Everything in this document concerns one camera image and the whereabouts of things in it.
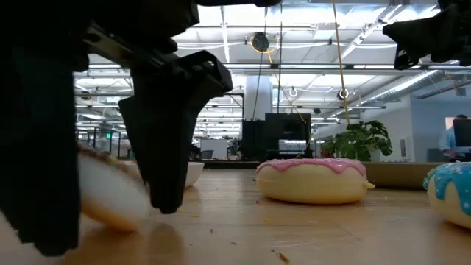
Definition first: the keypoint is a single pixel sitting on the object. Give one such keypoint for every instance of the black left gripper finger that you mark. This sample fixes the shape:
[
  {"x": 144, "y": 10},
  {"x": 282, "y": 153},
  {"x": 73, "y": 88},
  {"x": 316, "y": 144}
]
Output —
[
  {"x": 165, "y": 129},
  {"x": 37, "y": 147}
]

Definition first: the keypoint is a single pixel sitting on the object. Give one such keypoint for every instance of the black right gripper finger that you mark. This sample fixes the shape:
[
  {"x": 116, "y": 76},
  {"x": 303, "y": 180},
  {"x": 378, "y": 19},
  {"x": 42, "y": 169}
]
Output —
[
  {"x": 416, "y": 31},
  {"x": 414, "y": 57}
]

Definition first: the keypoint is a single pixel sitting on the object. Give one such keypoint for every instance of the chocolate sprinkle donut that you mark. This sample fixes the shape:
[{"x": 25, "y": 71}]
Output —
[{"x": 110, "y": 198}]

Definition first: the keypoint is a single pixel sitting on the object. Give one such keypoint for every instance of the blue-frosted yellow donut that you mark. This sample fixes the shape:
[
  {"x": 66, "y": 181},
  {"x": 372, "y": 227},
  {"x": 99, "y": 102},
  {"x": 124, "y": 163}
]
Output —
[{"x": 450, "y": 198}]

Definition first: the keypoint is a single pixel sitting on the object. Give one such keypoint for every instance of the pink-frosted cream donut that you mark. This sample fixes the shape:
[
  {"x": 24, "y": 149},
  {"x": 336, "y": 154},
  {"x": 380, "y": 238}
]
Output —
[{"x": 312, "y": 184}]

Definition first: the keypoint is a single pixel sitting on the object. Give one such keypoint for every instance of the white panel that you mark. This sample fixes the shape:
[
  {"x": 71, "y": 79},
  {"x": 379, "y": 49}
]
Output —
[{"x": 213, "y": 149}]

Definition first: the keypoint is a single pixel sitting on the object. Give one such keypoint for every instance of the white round plate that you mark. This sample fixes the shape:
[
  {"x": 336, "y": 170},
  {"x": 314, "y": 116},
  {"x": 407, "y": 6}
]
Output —
[{"x": 193, "y": 173}]

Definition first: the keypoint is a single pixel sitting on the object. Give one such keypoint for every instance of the black computer monitor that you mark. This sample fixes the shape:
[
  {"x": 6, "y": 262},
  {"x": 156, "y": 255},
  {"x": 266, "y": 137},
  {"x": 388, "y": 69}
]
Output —
[{"x": 463, "y": 132}]

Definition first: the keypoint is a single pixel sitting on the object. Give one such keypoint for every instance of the person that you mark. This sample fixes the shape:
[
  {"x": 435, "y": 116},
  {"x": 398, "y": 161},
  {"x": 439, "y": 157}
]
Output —
[{"x": 447, "y": 141}]

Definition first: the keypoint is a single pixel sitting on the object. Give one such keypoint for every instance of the green potted plant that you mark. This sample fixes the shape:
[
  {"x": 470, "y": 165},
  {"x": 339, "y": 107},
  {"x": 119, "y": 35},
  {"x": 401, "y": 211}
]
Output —
[{"x": 360, "y": 141}]

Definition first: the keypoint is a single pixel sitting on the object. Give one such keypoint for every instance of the long ceiling light bar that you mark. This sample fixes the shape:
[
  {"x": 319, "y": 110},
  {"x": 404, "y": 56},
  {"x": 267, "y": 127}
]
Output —
[{"x": 312, "y": 66}]

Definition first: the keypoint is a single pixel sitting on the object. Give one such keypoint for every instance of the white building column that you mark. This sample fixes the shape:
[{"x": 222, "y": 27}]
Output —
[{"x": 265, "y": 99}]

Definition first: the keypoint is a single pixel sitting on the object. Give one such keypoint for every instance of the tan round plate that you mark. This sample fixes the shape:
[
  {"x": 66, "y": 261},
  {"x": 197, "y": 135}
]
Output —
[{"x": 397, "y": 176}]

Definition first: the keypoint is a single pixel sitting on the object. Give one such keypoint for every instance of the black cabinet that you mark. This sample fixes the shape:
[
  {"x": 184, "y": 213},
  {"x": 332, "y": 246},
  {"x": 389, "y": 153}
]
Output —
[{"x": 287, "y": 127}]

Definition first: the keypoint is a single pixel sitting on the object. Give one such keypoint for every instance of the silver air duct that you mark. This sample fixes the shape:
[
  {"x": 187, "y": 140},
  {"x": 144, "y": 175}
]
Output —
[{"x": 401, "y": 86}]

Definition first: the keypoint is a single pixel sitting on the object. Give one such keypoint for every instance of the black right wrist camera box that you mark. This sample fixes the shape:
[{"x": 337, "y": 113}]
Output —
[{"x": 456, "y": 3}]

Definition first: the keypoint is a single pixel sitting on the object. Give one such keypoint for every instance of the black metal frame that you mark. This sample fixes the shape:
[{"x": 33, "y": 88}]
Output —
[{"x": 237, "y": 94}]

